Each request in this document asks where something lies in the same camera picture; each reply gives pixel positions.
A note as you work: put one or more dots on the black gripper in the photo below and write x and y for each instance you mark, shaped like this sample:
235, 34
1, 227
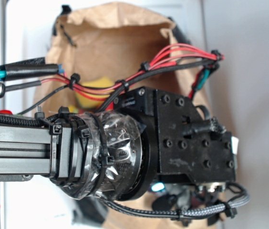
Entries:
180, 144

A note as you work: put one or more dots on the robot arm with taped wrist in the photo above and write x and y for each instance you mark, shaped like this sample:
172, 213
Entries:
85, 154

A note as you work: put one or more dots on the yellow sponge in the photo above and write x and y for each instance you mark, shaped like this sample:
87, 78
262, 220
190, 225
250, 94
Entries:
87, 103

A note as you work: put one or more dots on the brown paper bag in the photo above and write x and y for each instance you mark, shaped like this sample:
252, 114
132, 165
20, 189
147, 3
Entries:
112, 40

